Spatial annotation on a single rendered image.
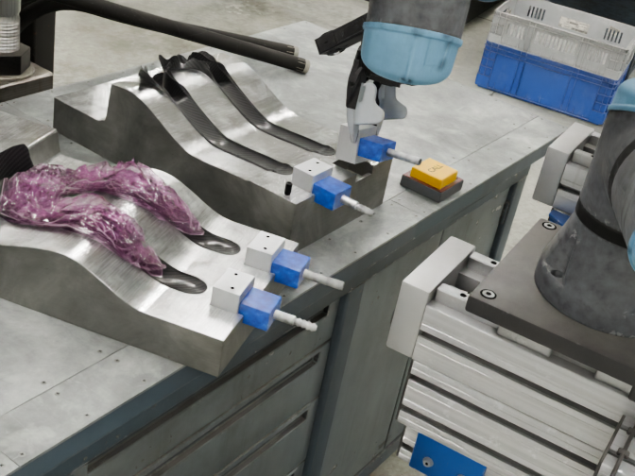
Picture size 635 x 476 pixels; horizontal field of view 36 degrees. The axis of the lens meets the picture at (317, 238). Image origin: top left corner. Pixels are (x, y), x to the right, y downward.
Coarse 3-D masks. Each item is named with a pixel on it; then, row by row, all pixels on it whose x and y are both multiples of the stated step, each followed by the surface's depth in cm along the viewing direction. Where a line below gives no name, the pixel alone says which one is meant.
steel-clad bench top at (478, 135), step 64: (256, 64) 206; (320, 64) 213; (384, 128) 189; (448, 128) 195; (512, 128) 200; (320, 256) 145; (0, 320) 120; (0, 384) 110; (64, 384) 112; (128, 384) 114; (0, 448) 102
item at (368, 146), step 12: (348, 132) 149; (360, 132) 148; (372, 132) 151; (348, 144) 149; (360, 144) 149; (372, 144) 147; (384, 144) 147; (336, 156) 151; (348, 156) 150; (360, 156) 149; (372, 156) 148; (384, 156) 148; (396, 156) 147; (408, 156) 146
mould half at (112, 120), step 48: (96, 96) 165; (144, 96) 151; (192, 96) 156; (96, 144) 160; (144, 144) 153; (192, 144) 150; (288, 144) 156; (336, 144) 158; (240, 192) 144; (384, 192) 161
